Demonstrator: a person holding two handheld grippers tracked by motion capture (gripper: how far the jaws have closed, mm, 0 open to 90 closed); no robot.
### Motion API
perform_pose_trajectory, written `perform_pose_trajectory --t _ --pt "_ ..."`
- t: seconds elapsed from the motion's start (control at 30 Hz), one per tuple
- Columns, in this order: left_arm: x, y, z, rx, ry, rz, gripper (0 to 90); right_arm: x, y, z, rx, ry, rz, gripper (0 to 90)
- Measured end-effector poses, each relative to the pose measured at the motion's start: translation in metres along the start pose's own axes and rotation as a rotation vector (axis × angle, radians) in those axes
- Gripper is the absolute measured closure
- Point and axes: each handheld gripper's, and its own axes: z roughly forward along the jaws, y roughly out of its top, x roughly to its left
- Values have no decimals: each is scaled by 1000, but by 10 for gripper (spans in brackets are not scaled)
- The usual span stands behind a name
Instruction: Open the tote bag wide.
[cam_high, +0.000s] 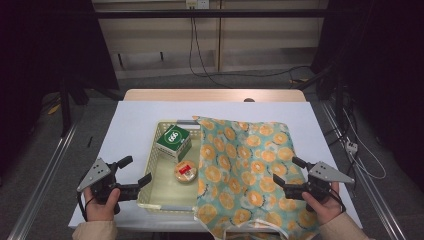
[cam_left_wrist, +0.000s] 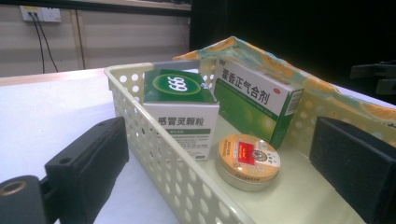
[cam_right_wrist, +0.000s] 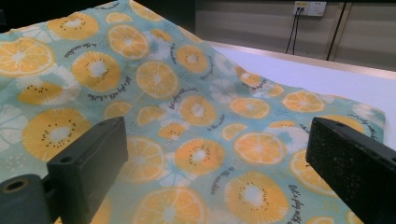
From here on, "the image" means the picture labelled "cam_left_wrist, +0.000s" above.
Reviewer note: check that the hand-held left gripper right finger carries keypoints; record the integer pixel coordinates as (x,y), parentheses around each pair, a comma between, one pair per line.
(355,161)

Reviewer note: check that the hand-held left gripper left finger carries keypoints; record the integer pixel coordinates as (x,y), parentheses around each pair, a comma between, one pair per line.
(87,161)

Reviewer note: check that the fruit print plastic bag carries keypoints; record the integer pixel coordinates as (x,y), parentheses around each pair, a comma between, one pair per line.
(373,113)

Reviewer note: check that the cream perforated plastic basket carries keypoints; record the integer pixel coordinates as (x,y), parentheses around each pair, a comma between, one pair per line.
(174,174)

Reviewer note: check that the green and white medicine box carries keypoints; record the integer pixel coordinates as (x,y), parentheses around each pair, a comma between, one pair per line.
(183,124)

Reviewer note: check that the round orange balm tin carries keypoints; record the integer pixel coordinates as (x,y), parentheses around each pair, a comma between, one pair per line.
(246,174)

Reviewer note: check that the long green white medicine box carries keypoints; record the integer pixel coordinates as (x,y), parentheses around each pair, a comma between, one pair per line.
(246,105)

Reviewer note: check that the dark stand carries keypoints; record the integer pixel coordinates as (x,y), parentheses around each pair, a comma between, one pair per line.
(373,71)

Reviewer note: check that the white wall socket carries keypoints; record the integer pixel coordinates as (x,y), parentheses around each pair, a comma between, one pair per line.
(51,14)

